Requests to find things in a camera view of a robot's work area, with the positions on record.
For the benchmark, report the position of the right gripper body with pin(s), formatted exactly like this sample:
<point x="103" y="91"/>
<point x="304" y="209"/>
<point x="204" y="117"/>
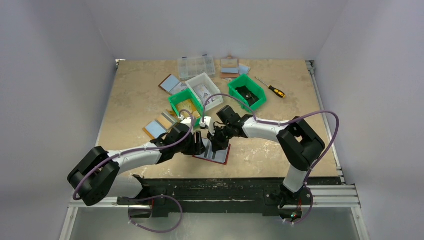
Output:
<point x="216" y="139"/>

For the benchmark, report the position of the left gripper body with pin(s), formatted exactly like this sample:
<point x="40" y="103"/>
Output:
<point x="188" y="147"/>

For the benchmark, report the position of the red card holder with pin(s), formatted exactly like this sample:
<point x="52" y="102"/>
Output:
<point x="211" y="160"/>

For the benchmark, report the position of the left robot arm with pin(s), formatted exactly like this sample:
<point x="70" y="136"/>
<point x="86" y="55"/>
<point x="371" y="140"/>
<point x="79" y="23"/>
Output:
<point x="95" y="177"/>

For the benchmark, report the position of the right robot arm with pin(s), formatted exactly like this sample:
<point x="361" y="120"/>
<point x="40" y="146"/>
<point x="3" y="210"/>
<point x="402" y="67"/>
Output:
<point x="301" y="145"/>

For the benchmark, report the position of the tan open card holder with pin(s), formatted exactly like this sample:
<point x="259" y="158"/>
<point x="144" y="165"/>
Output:
<point x="161" y="124"/>

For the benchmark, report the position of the black VIP card stack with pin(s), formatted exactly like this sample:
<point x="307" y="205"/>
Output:
<point x="248" y="95"/>

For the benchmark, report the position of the green bin with black cards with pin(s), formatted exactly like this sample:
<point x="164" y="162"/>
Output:
<point x="244" y="80"/>

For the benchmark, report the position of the silver VIP card stack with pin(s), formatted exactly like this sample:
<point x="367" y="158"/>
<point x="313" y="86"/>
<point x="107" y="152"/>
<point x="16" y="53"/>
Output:
<point x="203" y="93"/>

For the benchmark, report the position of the green bin with gold cards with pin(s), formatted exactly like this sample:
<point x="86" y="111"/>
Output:
<point x="184" y="95"/>

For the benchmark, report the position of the brown open card holder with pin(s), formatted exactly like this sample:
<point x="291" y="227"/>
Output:
<point x="172" y="85"/>

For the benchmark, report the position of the white plastic bin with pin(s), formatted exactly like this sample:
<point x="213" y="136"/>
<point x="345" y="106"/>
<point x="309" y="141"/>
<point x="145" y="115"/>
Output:
<point x="206" y="80"/>

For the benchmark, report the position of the yellow black screwdriver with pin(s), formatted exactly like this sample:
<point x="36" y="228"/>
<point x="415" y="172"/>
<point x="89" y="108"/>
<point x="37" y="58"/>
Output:
<point x="276" y="91"/>

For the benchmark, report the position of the clear compartment organizer box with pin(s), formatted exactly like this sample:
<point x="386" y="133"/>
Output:
<point x="190" y="67"/>

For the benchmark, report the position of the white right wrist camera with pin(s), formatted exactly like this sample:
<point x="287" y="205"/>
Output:
<point x="205" y="123"/>

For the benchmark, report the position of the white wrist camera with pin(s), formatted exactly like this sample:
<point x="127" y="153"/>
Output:
<point x="188" y="121"/>
<point x="205" y="123"/>

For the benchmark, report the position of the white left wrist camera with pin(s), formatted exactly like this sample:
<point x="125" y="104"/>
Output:
<point x="188" y="121"/>

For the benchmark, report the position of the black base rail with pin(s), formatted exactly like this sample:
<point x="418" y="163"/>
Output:
<point x="261" y="195"/>

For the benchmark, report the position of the aluminium frame rail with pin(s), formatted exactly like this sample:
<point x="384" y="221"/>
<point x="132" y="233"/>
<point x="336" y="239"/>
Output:
<point x="334" y="196"/>

